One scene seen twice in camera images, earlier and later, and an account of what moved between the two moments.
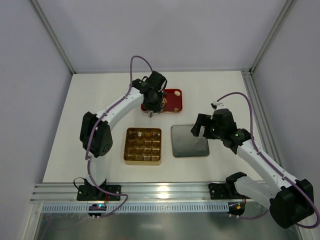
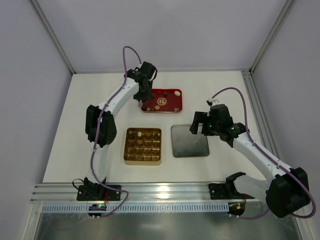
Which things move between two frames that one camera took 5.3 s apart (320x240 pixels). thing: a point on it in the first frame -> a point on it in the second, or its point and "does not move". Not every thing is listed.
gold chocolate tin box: (142, 146) does not move
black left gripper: (155, 106) -> (143, 92)
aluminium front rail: (52, 192) does not move
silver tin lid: (185, 144) does not move
